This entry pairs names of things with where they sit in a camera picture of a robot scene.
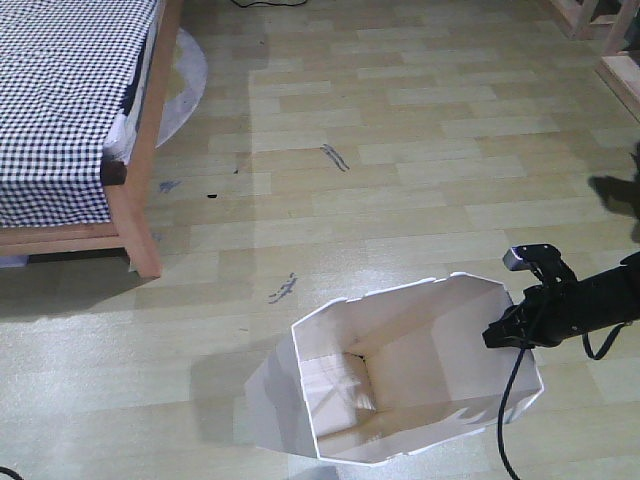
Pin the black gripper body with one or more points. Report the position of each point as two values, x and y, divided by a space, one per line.
542 319

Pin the white plastic trash bin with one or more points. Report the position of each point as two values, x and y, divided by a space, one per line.
394 372

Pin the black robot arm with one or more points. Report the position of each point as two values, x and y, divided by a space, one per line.
606 299

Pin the black white checkered bedding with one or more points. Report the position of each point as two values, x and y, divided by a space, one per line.
65 69

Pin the wooden bed frame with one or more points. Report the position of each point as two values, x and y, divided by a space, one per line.
128 227

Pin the round grey rug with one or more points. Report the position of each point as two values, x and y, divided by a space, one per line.
186 85

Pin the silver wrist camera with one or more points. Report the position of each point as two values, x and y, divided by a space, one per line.
530 257

